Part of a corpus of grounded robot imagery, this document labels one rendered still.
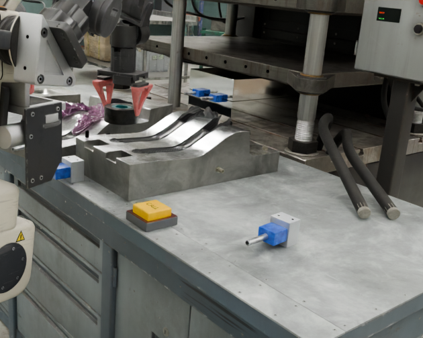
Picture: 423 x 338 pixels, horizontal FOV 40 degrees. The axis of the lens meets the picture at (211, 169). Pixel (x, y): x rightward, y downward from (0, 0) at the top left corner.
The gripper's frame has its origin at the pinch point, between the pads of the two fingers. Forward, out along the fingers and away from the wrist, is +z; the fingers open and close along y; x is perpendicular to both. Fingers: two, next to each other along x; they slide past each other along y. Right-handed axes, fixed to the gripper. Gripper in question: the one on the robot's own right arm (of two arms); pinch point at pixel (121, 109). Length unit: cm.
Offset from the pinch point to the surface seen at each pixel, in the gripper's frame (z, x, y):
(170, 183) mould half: 17.3, -4.2, -11.5
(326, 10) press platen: -24, -65, -31
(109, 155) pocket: 11.7, 0.3, 3.2
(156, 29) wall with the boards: 61, -822, 429
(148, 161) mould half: 10.8, 1.3, -8.1
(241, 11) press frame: -15, -193, 42
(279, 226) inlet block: 15.7, 9.9, -43.2
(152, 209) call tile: 16.0, 15.5, -17.3
